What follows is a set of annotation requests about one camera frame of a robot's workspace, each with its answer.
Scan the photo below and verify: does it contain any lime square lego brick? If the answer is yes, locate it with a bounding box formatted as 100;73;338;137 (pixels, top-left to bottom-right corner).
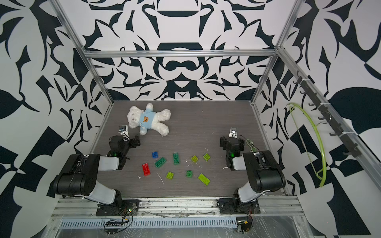
191;155;198;163
166;172;174;179
203;153;211;161

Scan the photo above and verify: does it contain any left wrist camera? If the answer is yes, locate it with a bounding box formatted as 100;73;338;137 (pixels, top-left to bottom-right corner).
119;125;129;137

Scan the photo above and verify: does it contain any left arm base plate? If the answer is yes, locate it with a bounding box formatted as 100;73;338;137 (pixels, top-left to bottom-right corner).
96;199;140;217

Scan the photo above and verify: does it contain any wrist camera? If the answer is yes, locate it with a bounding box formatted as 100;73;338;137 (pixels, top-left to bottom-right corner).
119;125;129;137
229;128;237;138

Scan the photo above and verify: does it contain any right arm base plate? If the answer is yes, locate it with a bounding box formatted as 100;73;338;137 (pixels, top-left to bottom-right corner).
217;198;261;215

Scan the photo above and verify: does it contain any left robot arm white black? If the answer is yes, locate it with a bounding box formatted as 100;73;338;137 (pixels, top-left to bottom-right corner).
53;135;140;208

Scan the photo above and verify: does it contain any black connector box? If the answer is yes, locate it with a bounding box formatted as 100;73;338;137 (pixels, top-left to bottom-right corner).
236;220;252;234
104;220;124;229

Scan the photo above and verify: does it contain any black wall hook rail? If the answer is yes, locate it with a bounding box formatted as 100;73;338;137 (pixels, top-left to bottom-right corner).
294;72;362;158

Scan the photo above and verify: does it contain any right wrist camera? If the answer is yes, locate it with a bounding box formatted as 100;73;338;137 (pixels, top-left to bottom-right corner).
229;128;237;138

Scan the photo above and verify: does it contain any red lego brick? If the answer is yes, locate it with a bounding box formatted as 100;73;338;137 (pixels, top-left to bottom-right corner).
142;163;151;176

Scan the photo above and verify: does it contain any white teddy bear blue shirt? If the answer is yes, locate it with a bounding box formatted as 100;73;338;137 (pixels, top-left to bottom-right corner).
127;103;171;136

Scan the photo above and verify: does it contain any black connector box right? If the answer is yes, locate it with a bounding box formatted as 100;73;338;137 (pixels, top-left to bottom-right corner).
236;220;252;234

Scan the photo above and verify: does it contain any lime long lego brick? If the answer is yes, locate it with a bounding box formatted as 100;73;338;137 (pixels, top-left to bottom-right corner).
198;174;210;186

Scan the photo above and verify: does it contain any small dark green lego brick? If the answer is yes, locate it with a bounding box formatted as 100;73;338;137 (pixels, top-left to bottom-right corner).
186;170;193;178

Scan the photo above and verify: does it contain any green keychain with charm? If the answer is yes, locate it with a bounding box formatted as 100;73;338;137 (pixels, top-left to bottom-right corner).
246;139;259;153

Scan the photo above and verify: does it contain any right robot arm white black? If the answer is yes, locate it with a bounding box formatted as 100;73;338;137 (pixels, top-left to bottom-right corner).
219;136;286;205

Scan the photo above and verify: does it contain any black connector box left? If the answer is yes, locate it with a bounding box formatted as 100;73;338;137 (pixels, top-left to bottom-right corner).
104;220;124;229

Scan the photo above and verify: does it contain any green plastic hanger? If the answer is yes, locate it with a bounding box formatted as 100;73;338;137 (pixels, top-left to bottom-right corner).
287;102;327;188

